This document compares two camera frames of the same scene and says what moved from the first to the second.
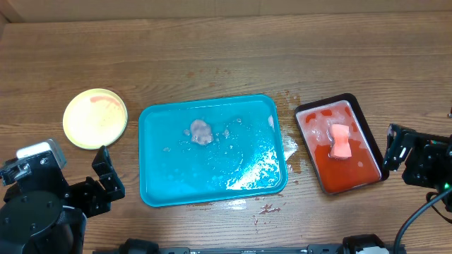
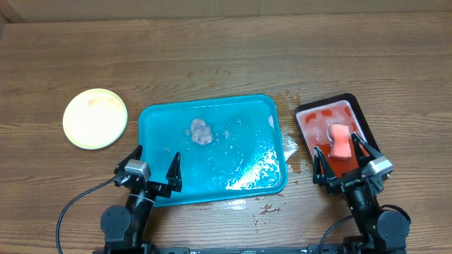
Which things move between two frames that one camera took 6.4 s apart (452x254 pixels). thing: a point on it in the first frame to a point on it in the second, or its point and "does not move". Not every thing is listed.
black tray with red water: x=365 y=166 does not move
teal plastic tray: x=212 y=149 does not move
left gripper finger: x=110 y=180 to x=174 y=175
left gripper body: x=88 y=199 to x=163 y=190
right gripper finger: x=397 y=149 to x=323 y=174
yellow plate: x=94 y=118 does not move
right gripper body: x=425 y=164 to x=344 y=180
